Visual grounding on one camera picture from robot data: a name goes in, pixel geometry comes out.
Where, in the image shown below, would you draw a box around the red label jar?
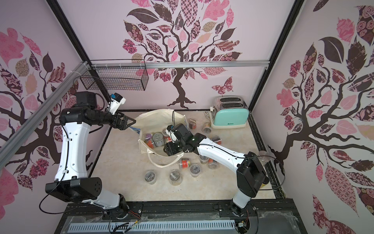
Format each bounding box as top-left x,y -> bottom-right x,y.
178,158 -> 191,169
207,159 -> 219,170

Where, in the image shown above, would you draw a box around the tan seed jar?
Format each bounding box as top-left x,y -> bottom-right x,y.
202,122 -> 212,134

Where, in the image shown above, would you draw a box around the cream canvas tote bag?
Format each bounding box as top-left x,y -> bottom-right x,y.
131,109 -> 188,168

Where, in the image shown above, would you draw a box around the clear seed jar dark lid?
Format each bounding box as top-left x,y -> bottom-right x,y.
190,164 -> 201,177

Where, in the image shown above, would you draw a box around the red seed jar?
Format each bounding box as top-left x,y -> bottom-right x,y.
210,136 -> 222,145

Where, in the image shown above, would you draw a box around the clear seed jar striped lid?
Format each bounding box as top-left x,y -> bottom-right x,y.
169,170 -> 183,186

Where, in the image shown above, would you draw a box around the clear seed jar grey lid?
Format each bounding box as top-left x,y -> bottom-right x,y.
144,171 -> 157,185

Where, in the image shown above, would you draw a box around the clear jar sandy contents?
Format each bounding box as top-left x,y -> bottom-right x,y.
258,151 -> 272,163

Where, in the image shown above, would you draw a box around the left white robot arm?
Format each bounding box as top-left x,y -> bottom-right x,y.
45,91 -> 136,218

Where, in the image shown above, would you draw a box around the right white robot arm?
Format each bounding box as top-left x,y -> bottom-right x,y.
163,124 -> 269,217

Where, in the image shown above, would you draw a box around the silver tin can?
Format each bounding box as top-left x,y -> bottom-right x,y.
153,132 -> 165,147

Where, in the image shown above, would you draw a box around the purple label small jar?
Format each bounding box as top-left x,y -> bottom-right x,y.
143,133 -> 153,142

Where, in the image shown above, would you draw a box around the mint green toaster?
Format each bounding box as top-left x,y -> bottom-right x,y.
208,96 -> 249,129

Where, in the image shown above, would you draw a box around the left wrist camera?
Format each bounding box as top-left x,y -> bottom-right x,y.
108,93 -> 126,115

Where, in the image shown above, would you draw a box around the black wire basket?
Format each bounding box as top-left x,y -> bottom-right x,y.
80,58 -> 149,91

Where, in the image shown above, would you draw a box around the aluminium rail back wall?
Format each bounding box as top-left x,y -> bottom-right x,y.
91,60 -> 270,69

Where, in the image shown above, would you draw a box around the aluminium rail wall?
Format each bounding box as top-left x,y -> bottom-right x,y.
1,61 -> 89,168
91,60 -> 270,69

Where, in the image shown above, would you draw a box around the white slotted cable duct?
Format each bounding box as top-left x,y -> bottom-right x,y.
65,220 -> 237,234

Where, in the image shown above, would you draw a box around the aluminium rail left wall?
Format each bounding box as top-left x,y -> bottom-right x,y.
1,61 -> 89,168

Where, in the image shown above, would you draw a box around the black base frame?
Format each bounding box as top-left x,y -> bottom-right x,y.
54,199 -> 307,234

